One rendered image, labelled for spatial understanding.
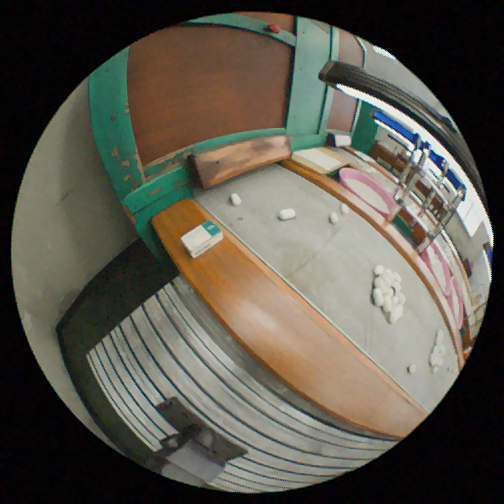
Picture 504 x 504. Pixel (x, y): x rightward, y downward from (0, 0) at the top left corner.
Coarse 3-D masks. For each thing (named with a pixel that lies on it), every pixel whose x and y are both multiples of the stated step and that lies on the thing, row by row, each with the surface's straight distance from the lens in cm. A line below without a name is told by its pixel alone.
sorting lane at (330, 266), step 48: (240, 192) 41; (288, 192) 43; (240, 240) 30; (288, 240) 31; (336, 240) 36; (384, 240) 48; (336, 288) 30; (384, 336) 35; (432, 336) 59; (432, 384) 69
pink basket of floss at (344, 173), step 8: (344, 168) 67; (344, 176) 69; (352, 176) 73; (360, 176) 75; (368, 176) 76; (344, 184) 56; (368, 184) 76; (376, 184) 76; (352, 192) 54; (376, 192) 76; (384, 192) 75; (384, 200) 74; (392, 200) 72; (376, 208) 53; (384, 216) 57
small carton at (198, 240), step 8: (208, 224) 27; (192, 232) 26; (200, 232) 26; (208, 232) 26; (216, 232) 25; (184, 240) 26; (192, 240) 25; (200, 240) 25; (208, 240) 25; (216, 240) 26; (192, 248) 24; (200, 248) 25; (192, 256) 25
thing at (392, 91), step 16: (336, 64) 36; (320, 80) 33; (336, 80) 32; (352, 80) 31; (368, 80) 32; (384, 80) 34; (384, 96) 30; (400, 96) 32; (416, 96) 34; (400, 112) 30; (416, 112) 30; (432, 112) 34; (432, 128) 30; (448, 128) 34; (448, 144) 31; (464, 144) 36; (464, 160) 33; (480, 192) 35
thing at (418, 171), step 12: (444, 120) 34; (456, 132) 35; (420, 156) 49; (420, 168) 48; (408, 180) 50; (408, 192) 49; (396, 204) 51; (456, 204) 53; (444, 216) 53; (432, 240) 56; (420, 252) 57
